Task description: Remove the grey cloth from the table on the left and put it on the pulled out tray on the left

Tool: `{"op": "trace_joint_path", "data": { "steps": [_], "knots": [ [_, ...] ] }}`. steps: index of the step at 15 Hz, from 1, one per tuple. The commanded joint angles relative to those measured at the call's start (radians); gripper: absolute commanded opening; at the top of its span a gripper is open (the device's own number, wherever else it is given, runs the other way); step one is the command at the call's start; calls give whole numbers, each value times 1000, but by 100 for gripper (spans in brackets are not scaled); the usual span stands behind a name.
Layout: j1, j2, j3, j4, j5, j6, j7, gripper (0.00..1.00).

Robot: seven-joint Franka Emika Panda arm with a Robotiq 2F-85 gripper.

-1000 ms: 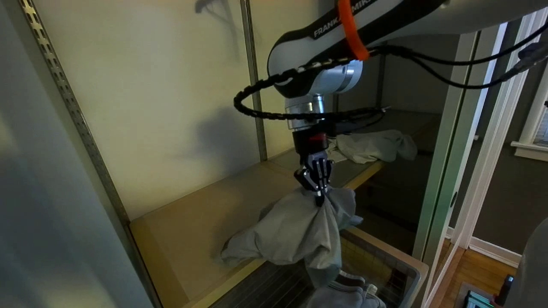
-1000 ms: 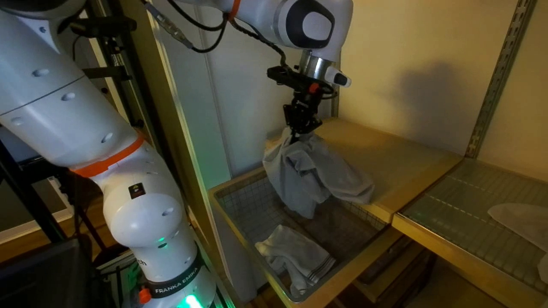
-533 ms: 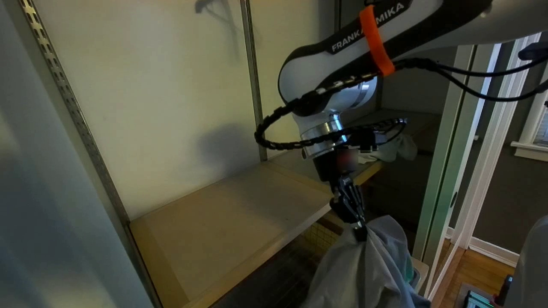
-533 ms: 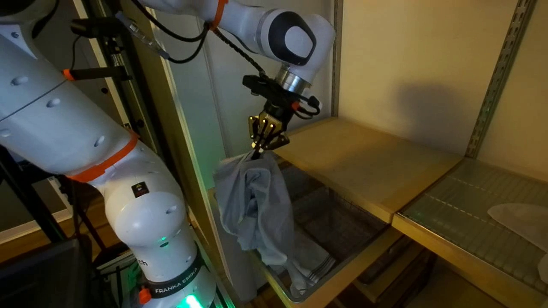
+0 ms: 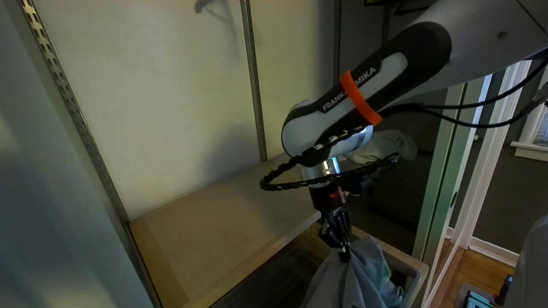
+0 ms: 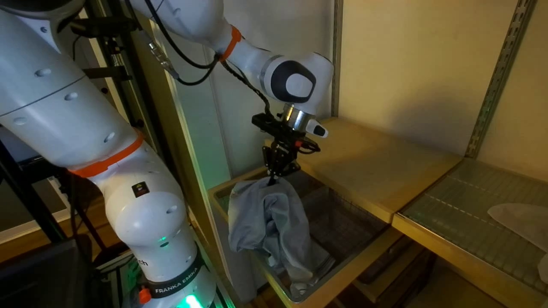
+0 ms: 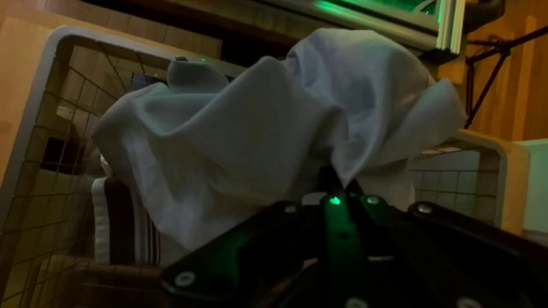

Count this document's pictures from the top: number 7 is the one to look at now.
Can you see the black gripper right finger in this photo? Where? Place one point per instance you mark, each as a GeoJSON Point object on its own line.
{"type": "Point", "coordinates": [354, 194]}

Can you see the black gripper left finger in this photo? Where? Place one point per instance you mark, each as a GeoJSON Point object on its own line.
{"type": "Point", "coordinates": [330, 187]}

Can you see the grey cloth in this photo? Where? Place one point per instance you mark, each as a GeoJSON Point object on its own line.
{"type": "Point", "coordinates": [202, 153]}

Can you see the black tripod stand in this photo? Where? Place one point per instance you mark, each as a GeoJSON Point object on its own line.
{"type": "Point", "coordinates": [498, 50]}

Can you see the grey striped folded garment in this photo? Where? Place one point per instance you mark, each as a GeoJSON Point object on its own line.
{"type": "Point", "coordinates": [123, 233]}

